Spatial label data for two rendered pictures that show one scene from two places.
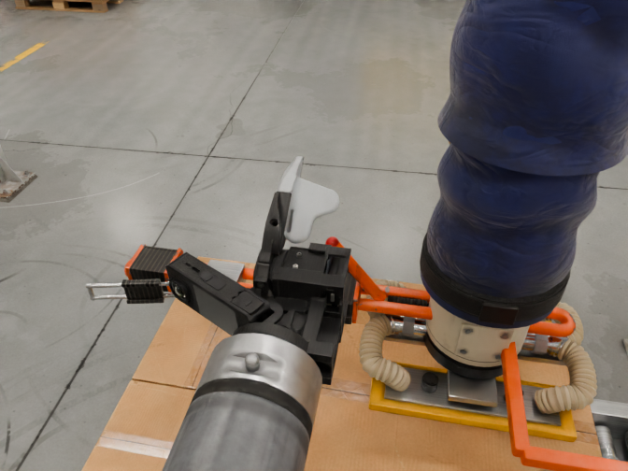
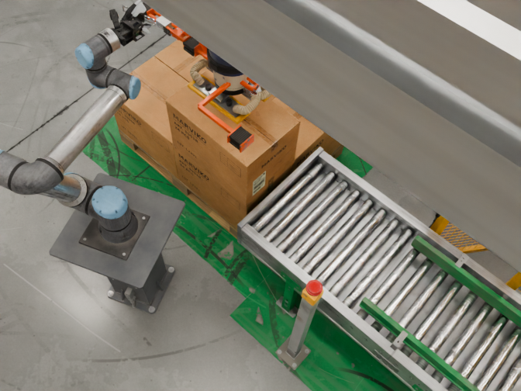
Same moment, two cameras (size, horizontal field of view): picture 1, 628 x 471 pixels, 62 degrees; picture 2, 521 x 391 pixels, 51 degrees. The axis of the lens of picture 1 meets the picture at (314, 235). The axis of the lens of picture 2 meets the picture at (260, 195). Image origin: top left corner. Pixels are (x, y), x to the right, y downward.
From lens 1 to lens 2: 2.03 m
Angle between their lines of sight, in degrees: 28
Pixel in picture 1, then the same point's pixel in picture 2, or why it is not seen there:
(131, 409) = (147, 67)
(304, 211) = (138, 10)
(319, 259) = (135, 22)
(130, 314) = not seen: hidden behind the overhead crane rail
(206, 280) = (113, 16)
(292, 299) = (125, 27)
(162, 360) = (170, 53)
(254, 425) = (98, 41)
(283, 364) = (110, 36)
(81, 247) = not seen: outside the picture
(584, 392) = (243, 108)
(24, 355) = not seen: hidden behind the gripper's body
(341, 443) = (188, 102)
